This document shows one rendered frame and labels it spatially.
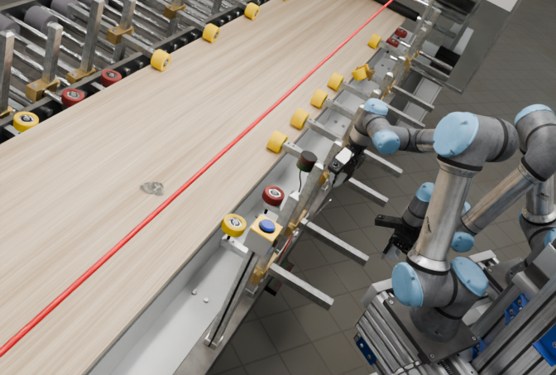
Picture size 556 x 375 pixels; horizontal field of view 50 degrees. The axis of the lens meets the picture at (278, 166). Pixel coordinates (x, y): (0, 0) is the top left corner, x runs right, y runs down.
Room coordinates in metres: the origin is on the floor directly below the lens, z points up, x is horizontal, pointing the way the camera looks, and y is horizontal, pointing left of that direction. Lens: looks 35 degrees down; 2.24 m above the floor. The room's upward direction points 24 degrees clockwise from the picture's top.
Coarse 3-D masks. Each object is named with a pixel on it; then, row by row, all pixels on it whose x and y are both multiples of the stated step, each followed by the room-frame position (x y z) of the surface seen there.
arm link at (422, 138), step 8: (504, 120) 1.44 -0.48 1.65; (408, 128) 1.71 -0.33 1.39; (512, 128) 1.42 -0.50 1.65; (416, 136) 1.67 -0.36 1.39; (424, 136) 1.65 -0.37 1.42; (432, 136) 1.62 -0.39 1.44; (512, 136) 1.40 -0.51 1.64; (408, 144) 1.66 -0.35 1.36; (416, 144) 1.66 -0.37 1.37; (424, 144) 1.63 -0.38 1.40; (432, 144) 1.61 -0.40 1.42; (512, 144) 1.39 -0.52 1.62; (416, 152) 1.72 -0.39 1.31; (424, 152) 1.67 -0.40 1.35; (432, 152) 1.63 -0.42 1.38; (504, 152) 1.38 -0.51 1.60; (512, 152) 1.40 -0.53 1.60; (496, 160) 1.38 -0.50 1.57; (504, 160) 1.40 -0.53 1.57
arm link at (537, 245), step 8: (536, 232) 1.73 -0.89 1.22; (544, 232) 1.72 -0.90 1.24; (552, 232) 1.69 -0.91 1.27; (536, 240) 1.70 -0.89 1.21; (544, 240) 1.67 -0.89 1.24; (552, 240) 1.65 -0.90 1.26; (536, 248) 1.67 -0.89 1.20; (528, 256) 1.68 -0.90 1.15; (536, 256) 1.65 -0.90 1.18; (528, 264) 1.65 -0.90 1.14
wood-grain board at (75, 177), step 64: (320, 0) 3.86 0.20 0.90; (192, 64) 2.37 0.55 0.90; (256, 64) 2.64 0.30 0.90; (64, 128) 1.58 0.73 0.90; (128, 128) 1.74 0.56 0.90; (192, 128) 1.91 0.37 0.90; (256, 128) 2.10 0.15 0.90; (0, 192) 1.20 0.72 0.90; (64, 192) 1.31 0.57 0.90; (128, 192) 1.43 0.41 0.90; (192, 192) 1.56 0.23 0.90; (0, 256) 1.00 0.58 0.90; (64, 256) 1.08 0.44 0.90; (128, 256) 1.18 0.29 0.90; (0, 320) 0.83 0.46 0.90; (64, 320) 0.90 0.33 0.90; (128, 320) 0.98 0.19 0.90
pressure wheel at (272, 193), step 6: (270, 186) 1.76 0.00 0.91; (276, 186) 1.78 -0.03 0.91; (264, 192) 1.72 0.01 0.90; (270, 192) 1.73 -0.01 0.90; (276, 192) 1.74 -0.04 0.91; (282, 192) 1.76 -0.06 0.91; (264, 198) 1.71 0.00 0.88; (270, 198) 1.70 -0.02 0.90; (276, 198) 1.71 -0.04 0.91; (282, 198) 1.73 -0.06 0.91; (270, 204) 1.70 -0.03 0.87; (276, 204) 1.71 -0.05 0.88
